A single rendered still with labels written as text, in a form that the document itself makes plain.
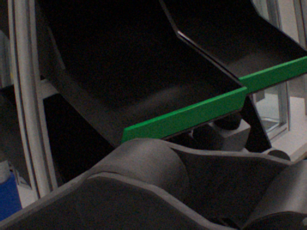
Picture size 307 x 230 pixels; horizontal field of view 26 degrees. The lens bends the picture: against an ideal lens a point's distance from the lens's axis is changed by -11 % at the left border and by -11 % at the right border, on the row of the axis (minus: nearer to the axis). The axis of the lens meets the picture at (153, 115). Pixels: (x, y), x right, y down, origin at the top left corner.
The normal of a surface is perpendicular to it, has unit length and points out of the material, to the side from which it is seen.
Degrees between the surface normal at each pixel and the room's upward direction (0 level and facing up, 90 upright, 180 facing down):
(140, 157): 20
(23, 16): 90
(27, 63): 90
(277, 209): 7
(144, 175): 40
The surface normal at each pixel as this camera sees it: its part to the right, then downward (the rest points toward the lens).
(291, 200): -0.22, -0.95
